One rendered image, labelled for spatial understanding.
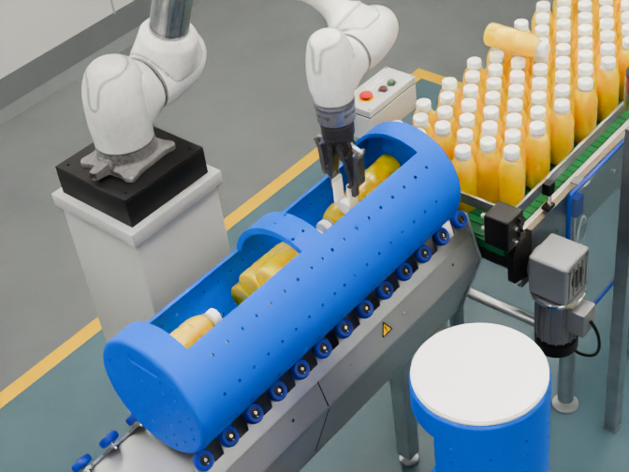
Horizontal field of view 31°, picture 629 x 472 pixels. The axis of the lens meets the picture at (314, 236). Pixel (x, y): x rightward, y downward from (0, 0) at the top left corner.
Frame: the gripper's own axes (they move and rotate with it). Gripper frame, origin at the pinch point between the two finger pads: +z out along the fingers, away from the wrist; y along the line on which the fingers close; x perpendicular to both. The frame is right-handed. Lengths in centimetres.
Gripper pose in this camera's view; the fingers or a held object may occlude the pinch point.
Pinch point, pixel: (344, 192)
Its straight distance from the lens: 264.4
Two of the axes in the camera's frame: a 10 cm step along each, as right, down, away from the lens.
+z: 1.1, 7.7, 6.3
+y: 7.6, 3.4, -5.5
